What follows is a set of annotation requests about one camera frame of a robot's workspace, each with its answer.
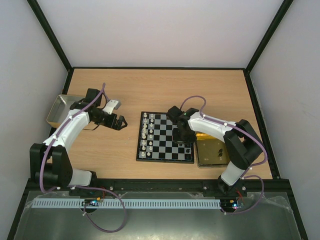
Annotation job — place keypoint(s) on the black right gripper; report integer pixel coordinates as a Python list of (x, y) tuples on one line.
[(180, 136)]

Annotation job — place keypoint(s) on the black white chess board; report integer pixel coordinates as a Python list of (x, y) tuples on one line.
[(155, 141)]

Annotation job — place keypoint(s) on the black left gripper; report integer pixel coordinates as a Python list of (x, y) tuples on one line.
[(111, 124)]

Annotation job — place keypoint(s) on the gold metal tin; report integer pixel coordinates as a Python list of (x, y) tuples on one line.
[(210, 152)]

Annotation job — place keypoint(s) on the light blue slotted cable duct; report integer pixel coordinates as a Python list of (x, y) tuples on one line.
[(77, 203)]

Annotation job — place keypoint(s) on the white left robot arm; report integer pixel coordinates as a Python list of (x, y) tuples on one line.
[(50, 165)]

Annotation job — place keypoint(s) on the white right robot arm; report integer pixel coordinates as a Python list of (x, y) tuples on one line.
[(243, 146)]

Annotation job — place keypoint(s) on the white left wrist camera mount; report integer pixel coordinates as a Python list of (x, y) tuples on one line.
[(111, 105)]

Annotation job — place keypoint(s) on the silver metal tin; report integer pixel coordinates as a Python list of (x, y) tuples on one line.
[(60, 109)]

